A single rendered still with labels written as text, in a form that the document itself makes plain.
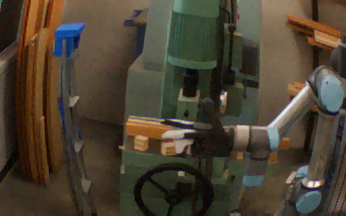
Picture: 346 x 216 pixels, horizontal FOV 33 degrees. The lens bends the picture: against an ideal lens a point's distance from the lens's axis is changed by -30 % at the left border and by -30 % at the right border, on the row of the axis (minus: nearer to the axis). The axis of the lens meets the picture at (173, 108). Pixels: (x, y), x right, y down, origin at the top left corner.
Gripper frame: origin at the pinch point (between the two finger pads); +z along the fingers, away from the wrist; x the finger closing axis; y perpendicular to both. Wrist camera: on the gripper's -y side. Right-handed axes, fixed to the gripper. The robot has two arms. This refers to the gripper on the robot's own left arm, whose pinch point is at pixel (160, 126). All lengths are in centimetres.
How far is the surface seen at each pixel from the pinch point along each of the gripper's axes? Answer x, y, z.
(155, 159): 63, 27, -1
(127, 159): 64, 29, 9
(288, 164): 271, 88, -103
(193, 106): 71, 9, -13
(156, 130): 78, 20, -1
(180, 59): 67, -8, -7
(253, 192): 225, 94, -69
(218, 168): 51, 26, -23
